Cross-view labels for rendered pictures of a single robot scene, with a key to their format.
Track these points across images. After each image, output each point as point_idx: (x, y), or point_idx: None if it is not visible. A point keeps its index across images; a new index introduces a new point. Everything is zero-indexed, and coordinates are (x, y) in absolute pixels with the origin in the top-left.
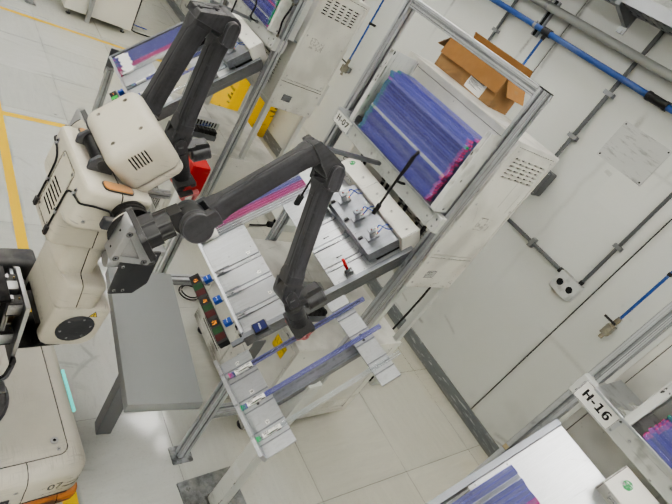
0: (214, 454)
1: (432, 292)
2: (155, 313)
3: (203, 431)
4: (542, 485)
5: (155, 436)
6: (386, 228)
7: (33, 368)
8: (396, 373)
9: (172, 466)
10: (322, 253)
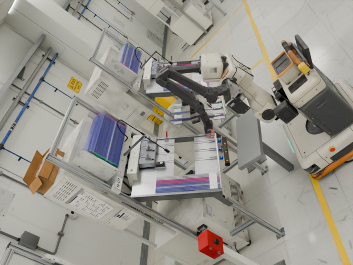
0: (252, 175)
1: None
2: (245, 143)
3: None
4: (160, 87)
5: (272, 173)
6: (143, 139)
7: (301, 143)
8: (174, 104)
9: (267, 165)
10: (170, 151)
